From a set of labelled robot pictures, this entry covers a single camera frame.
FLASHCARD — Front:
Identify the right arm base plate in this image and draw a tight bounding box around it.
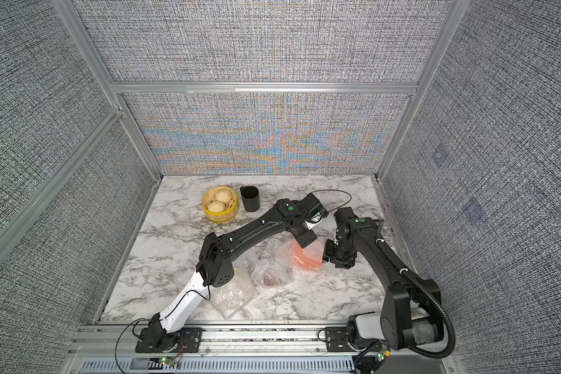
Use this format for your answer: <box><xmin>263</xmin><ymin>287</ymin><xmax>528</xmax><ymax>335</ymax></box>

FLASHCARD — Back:
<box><xmin>323</xmin><ymin>327</ymin><xmax>360</xmax><ymax>353</ymax></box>

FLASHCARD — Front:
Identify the black cup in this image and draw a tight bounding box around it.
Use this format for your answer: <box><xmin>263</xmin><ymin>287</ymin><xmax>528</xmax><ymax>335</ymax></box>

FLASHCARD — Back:
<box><xmin>240</xmin><ymin>185</ymin><xmax>260</xmax><ymax>212</ymax></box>

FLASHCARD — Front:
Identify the bubble wrap around orange plate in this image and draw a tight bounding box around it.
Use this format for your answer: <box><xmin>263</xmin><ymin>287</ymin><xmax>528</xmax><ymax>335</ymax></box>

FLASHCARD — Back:
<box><xmin>278</xmin><ymin>238</ymin><xmax>325</xmax><ymax>273</ymax></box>

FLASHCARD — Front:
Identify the bubble wrapped white plate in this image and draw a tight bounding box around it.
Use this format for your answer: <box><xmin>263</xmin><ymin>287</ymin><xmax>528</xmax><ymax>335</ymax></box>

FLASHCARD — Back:
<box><xmin>210</xmin><ymin>270</ymin><xmax>258</xmax><ymax>319</ymax></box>

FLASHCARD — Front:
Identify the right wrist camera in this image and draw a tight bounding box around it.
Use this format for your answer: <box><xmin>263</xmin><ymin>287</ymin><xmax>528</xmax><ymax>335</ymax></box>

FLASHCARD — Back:
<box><xmin>334</xmin><ymin>207</ymin><xmax>358</xmax><ymax>232</ymax></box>

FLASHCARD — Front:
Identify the aluminium front rail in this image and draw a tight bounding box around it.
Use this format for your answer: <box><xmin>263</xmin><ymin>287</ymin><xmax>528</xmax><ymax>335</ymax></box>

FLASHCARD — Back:
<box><xmin>67</xmin><ymin>322</ymin><xmax>454</xmax><ymax>361</ymax></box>

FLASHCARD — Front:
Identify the bubble wrapped dark red plate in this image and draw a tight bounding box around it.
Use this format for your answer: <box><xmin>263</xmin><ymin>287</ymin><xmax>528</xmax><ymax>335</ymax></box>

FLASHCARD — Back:
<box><xmin>244</xmin><ymin>241</ymin><xmax>294</xmax><ymax>288</ymax></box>

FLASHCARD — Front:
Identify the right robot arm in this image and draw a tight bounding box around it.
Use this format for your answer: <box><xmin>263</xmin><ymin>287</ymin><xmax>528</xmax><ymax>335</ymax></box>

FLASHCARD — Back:
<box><xmin>323</xmin><ymin>216</ymin><xmax>457</xmax><ymax>359</ymax></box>

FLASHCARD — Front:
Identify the steamed bun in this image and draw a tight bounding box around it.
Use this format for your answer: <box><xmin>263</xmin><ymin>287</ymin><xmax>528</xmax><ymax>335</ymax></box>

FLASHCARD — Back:
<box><xmin>214</xmin><ymin>189</ymin><xmax>233</xmax><ymax>204</ymax></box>
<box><xmin>207</xmin><ymin>200</ymin><xmax>227</xmax><ymax>213</ymax></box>

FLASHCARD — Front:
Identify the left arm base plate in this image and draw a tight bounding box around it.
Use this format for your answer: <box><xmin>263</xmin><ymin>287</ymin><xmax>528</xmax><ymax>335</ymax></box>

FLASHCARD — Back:
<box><xmin>135</xmin><ymin>327</ymin><xmax>204</xmax><ymax>354</ymax></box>

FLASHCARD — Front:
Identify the left camera cable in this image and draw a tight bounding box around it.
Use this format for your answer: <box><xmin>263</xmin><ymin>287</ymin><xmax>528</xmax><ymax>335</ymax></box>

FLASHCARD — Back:
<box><xmin>307</xmin><ymin>189</ymin><xmax>353</xmax><ymax>221</ymax></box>

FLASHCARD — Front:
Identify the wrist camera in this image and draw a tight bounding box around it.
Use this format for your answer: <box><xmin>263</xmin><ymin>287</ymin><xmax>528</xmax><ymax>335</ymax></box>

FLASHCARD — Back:
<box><xmin>300</xmin><ymin>193</ymin><xmax>328</xmax><ymax>224</ymax></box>
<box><xmin>334</xmin><ymin>207</ymin><xmax>358</xmax><ymax>232</ymax></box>

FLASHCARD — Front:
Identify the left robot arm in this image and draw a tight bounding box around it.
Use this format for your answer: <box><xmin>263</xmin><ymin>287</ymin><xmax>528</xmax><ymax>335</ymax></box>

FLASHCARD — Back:
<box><xmin>143</xmin><ymin>193</ymin><xmax>328</xmax><ymax>352</ymax></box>

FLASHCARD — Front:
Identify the yellow bamboo steamer basket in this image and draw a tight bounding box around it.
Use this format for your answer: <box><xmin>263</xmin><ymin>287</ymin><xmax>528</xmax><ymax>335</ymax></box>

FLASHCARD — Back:
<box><xmin>201</xmin><ymin>186</ymin><xmax>240</xmax><ymax>223</ymax></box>

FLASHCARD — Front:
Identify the base circuit board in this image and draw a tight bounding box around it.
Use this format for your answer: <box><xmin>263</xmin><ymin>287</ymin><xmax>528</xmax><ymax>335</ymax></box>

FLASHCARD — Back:
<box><xmin>161</xmin><ymin>358</ymin><xmax>181</xmax><ymax>367</ymax></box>
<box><xmin>375</xmin><ymin>349</ymin><xmax>391</xmax><ymax>366</ymax></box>

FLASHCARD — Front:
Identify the lower steamed bun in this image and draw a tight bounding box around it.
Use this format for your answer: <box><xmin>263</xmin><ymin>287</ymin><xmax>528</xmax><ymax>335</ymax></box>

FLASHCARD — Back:
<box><xmin>207</xmin><ymin>200</ymin><xmax>227</xmax><ymax>213</ymax></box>

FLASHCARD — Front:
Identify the right base circuit board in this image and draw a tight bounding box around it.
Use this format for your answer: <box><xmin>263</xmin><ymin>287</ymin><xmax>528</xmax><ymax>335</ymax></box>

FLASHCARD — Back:
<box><xmin>375</xmin><ymin>349</ymin><xmax>391</xmax><ymax>366</ymax></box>

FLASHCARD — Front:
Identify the left base circuit board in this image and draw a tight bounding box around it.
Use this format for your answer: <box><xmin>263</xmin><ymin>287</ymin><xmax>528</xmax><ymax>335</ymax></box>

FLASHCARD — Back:
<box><xmin>161</xmin><ymin>358</ymin><xmax>181</xmax><ymax>367</ymax></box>

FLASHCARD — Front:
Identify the upper steamed bun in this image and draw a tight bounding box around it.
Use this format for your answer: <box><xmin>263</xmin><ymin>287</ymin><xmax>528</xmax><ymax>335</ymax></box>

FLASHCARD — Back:
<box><xmin>214</xmin><ymin>189</ymin><xmax>233</xmax><ymax>204</ymax></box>

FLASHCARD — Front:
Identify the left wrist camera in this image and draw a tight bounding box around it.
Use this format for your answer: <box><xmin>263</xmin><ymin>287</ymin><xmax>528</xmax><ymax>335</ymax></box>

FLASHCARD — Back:
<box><xmin>300</xmin><ymin>193</ymin><xmax>328</xmax><ymax>224</ymax></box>

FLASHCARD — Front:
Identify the right corrugated cable conduit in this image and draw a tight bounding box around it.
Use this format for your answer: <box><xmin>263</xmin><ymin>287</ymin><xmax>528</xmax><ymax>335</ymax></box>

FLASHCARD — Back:
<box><xmin>378</xmin><ymin>233</ymin><xmax>457</xmax><ymax>360</ymax></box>

